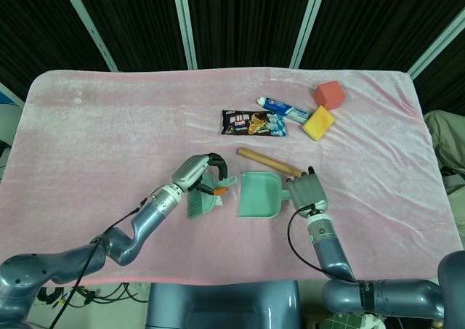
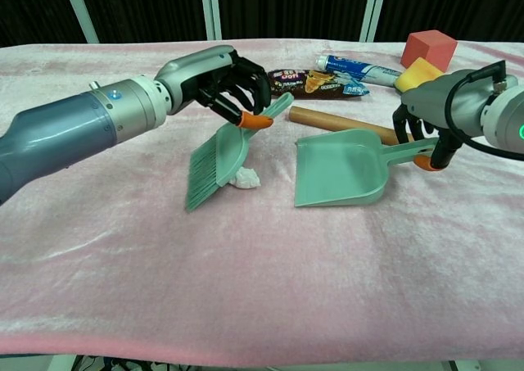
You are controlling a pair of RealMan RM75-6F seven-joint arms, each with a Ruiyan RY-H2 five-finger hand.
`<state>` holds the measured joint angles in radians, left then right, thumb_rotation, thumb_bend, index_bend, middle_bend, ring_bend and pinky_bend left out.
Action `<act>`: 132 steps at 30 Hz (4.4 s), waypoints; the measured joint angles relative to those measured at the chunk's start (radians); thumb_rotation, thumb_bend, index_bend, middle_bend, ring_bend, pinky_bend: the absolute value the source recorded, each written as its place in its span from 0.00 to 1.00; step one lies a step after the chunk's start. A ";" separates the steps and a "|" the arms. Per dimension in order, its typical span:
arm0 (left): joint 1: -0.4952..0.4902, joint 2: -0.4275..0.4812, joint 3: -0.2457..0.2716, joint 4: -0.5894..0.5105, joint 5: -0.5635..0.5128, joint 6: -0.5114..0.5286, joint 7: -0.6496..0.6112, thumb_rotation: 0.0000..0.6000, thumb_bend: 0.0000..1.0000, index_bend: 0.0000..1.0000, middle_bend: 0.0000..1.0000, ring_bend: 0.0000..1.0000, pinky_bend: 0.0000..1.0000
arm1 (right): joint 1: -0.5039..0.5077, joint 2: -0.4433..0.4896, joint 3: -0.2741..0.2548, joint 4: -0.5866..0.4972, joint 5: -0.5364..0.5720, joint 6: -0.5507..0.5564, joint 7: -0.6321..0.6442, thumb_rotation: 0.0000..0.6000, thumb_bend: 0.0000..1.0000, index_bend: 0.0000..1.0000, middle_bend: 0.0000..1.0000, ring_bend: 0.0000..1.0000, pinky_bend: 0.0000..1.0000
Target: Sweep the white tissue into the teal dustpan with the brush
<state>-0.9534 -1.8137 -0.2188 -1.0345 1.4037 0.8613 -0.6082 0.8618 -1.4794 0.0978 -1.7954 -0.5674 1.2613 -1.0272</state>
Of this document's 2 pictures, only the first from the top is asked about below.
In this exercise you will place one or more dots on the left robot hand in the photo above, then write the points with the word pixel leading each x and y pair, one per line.
pixel 189 171

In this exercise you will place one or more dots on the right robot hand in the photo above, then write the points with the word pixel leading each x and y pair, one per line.
pixel 309 192

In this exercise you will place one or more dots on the green hand broom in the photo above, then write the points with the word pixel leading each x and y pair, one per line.
pixel 198 205

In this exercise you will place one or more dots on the green plastic dustpan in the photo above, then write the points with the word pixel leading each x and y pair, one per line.
pixel 258 194

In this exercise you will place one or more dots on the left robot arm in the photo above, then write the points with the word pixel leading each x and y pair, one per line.
pixel 145 220

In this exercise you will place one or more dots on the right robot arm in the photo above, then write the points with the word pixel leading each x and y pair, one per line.
pixel 330 249

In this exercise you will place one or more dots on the wooden rolling pin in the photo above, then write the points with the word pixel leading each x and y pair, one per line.
pixel 261 159

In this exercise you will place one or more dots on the yellow sponge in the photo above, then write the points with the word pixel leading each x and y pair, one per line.
pixel 318 122

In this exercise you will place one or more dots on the dark snack packet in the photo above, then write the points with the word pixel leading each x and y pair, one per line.
pixel 250 123

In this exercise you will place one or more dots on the blue white toothpaste tube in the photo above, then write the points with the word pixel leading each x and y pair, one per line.
pixel 279 106

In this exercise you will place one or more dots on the pink velvet tablecloth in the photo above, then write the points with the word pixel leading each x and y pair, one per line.
pixel 109 125

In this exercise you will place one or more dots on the red foam cube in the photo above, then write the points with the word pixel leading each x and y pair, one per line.
pixel 328 94

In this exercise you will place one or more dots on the green grid box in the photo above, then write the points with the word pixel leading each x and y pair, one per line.
pixel 343 321

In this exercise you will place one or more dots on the blue robot torso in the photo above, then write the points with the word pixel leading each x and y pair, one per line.
pixel 218 303

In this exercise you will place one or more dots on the grey cloth heap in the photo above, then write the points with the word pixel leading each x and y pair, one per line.
pixel 447 144

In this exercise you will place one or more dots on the grey aluminium partition post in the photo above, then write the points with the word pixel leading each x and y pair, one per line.
pixel 308 24
pixel 436 45
pixel 184 24
pixel 89 25
pixel 11 93

